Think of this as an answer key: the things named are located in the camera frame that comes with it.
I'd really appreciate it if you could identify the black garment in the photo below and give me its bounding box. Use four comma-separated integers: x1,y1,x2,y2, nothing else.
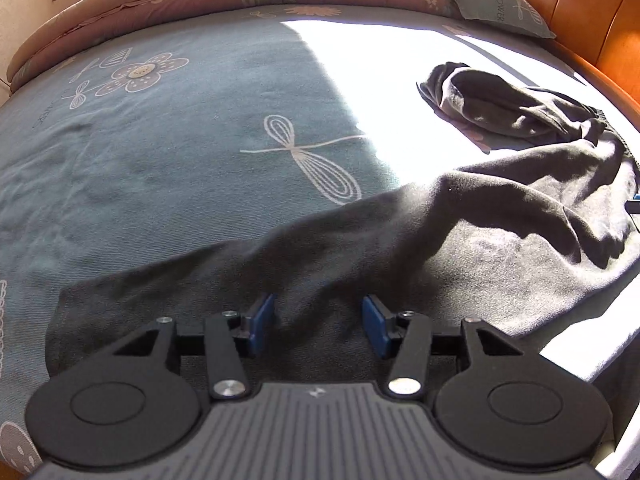
46,63,639,382

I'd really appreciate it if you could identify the teal patterned bed sheet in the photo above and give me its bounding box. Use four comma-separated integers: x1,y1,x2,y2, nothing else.
1,6,639,477

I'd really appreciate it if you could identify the teal pillow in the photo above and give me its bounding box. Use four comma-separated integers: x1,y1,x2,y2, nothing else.
454,0,556,39

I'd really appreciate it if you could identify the wooden headboard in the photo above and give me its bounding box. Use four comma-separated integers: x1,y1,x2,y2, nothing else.
527,0,640,100

